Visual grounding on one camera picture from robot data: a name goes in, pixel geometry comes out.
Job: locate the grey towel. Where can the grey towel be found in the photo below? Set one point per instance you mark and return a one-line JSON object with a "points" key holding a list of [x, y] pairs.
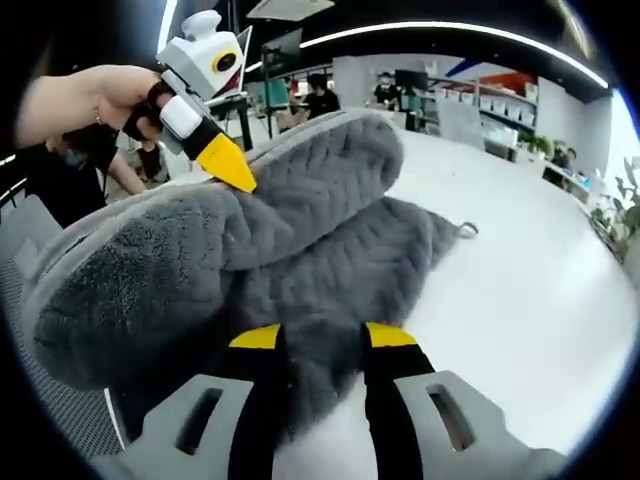
{"points": [[300, 240]]}

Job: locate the person's left hand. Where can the person's left hand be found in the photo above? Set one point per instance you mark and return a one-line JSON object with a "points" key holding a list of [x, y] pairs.
{"points": [[125, 92]]}

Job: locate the straight ceiling light strip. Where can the straight ceiling light strip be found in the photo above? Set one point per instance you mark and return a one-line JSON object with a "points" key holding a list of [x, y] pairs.
{"points": [[167, 25]]}

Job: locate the green board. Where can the green board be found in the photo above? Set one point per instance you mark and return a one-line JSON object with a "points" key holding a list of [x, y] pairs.
{"points": [[276, 95]]}

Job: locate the ceiling air vent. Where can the ceiling air vent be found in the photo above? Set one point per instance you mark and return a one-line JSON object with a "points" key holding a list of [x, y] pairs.
{"points": [[290, 7]]}

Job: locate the grey office chair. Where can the grey office chair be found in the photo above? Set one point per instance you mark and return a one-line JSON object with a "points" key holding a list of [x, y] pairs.
{"points": [[30, 240]]}

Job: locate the long curved ceiling light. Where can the long curved ceiling light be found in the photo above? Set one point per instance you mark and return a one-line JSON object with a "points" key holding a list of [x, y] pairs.
{"points": [[450, 27]]}

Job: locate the large green potted plant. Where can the large green potted plant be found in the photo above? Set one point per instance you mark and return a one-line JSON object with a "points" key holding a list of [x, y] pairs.
{"points": [[625, 210]]}

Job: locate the shelf with white boxes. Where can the shelf with white boxes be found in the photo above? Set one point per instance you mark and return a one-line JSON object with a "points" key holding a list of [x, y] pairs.
{"points": [[500, 102]]}

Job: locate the small green plant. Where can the small green plant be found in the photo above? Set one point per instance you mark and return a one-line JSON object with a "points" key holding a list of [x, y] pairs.
{"points": [[536, 146]]}

